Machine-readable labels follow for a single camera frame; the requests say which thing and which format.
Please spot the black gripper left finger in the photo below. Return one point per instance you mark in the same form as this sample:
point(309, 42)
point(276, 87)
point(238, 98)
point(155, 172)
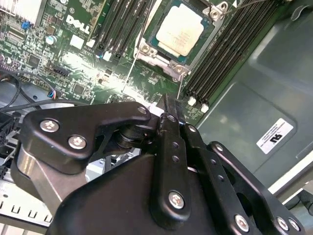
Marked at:
point(68, 127)

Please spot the silver CPU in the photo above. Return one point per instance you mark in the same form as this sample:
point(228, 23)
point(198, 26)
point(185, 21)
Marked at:
point(179, 29)

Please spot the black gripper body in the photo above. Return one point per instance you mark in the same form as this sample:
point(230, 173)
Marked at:
point(110, 200)

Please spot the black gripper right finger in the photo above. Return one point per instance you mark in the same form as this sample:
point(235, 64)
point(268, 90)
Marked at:
point(227, 195)

